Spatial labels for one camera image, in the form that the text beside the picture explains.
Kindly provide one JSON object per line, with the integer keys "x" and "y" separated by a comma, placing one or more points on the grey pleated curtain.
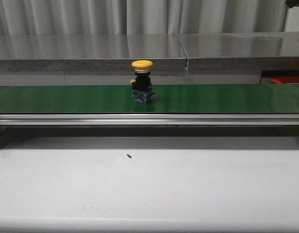
{"x": 21, "y": 17}

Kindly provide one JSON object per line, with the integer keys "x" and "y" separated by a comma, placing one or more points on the grey right back bench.
{"x": 241, "y": 51}

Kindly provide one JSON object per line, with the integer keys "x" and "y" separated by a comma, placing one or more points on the aluminium conveyor frame rail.
{"x": 65, "y": 120}

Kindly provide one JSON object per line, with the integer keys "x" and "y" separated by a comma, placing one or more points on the yellow mushroom push button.
{"x": 142, "y": 90}

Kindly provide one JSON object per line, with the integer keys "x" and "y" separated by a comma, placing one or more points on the grey left back bench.
{"x": 89, "y": 53}

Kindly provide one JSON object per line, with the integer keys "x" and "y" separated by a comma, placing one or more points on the grey bench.
{"x": 89, "y": 53}
{"x": 241, "y": 51}

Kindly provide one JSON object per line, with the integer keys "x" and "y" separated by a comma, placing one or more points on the red plastic bin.
{"x": 286, "y": 79}

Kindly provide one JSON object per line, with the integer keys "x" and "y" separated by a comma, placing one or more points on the green conveyor belt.
{"x": 169, "y": 99}

